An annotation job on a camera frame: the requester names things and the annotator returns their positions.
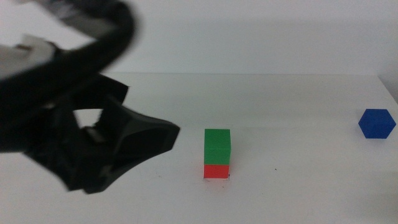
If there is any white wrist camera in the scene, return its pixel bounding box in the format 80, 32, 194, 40
0, 34, 57, 80

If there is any black braided cable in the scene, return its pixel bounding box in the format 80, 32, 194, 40
15, 0, 137, 94

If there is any blue cube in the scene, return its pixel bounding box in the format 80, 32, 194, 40
358, 108, 397, 139

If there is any red cube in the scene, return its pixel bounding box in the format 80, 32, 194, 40
203, 164, 230, 179

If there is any green cube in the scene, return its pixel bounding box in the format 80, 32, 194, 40
203, 128, 231, 166

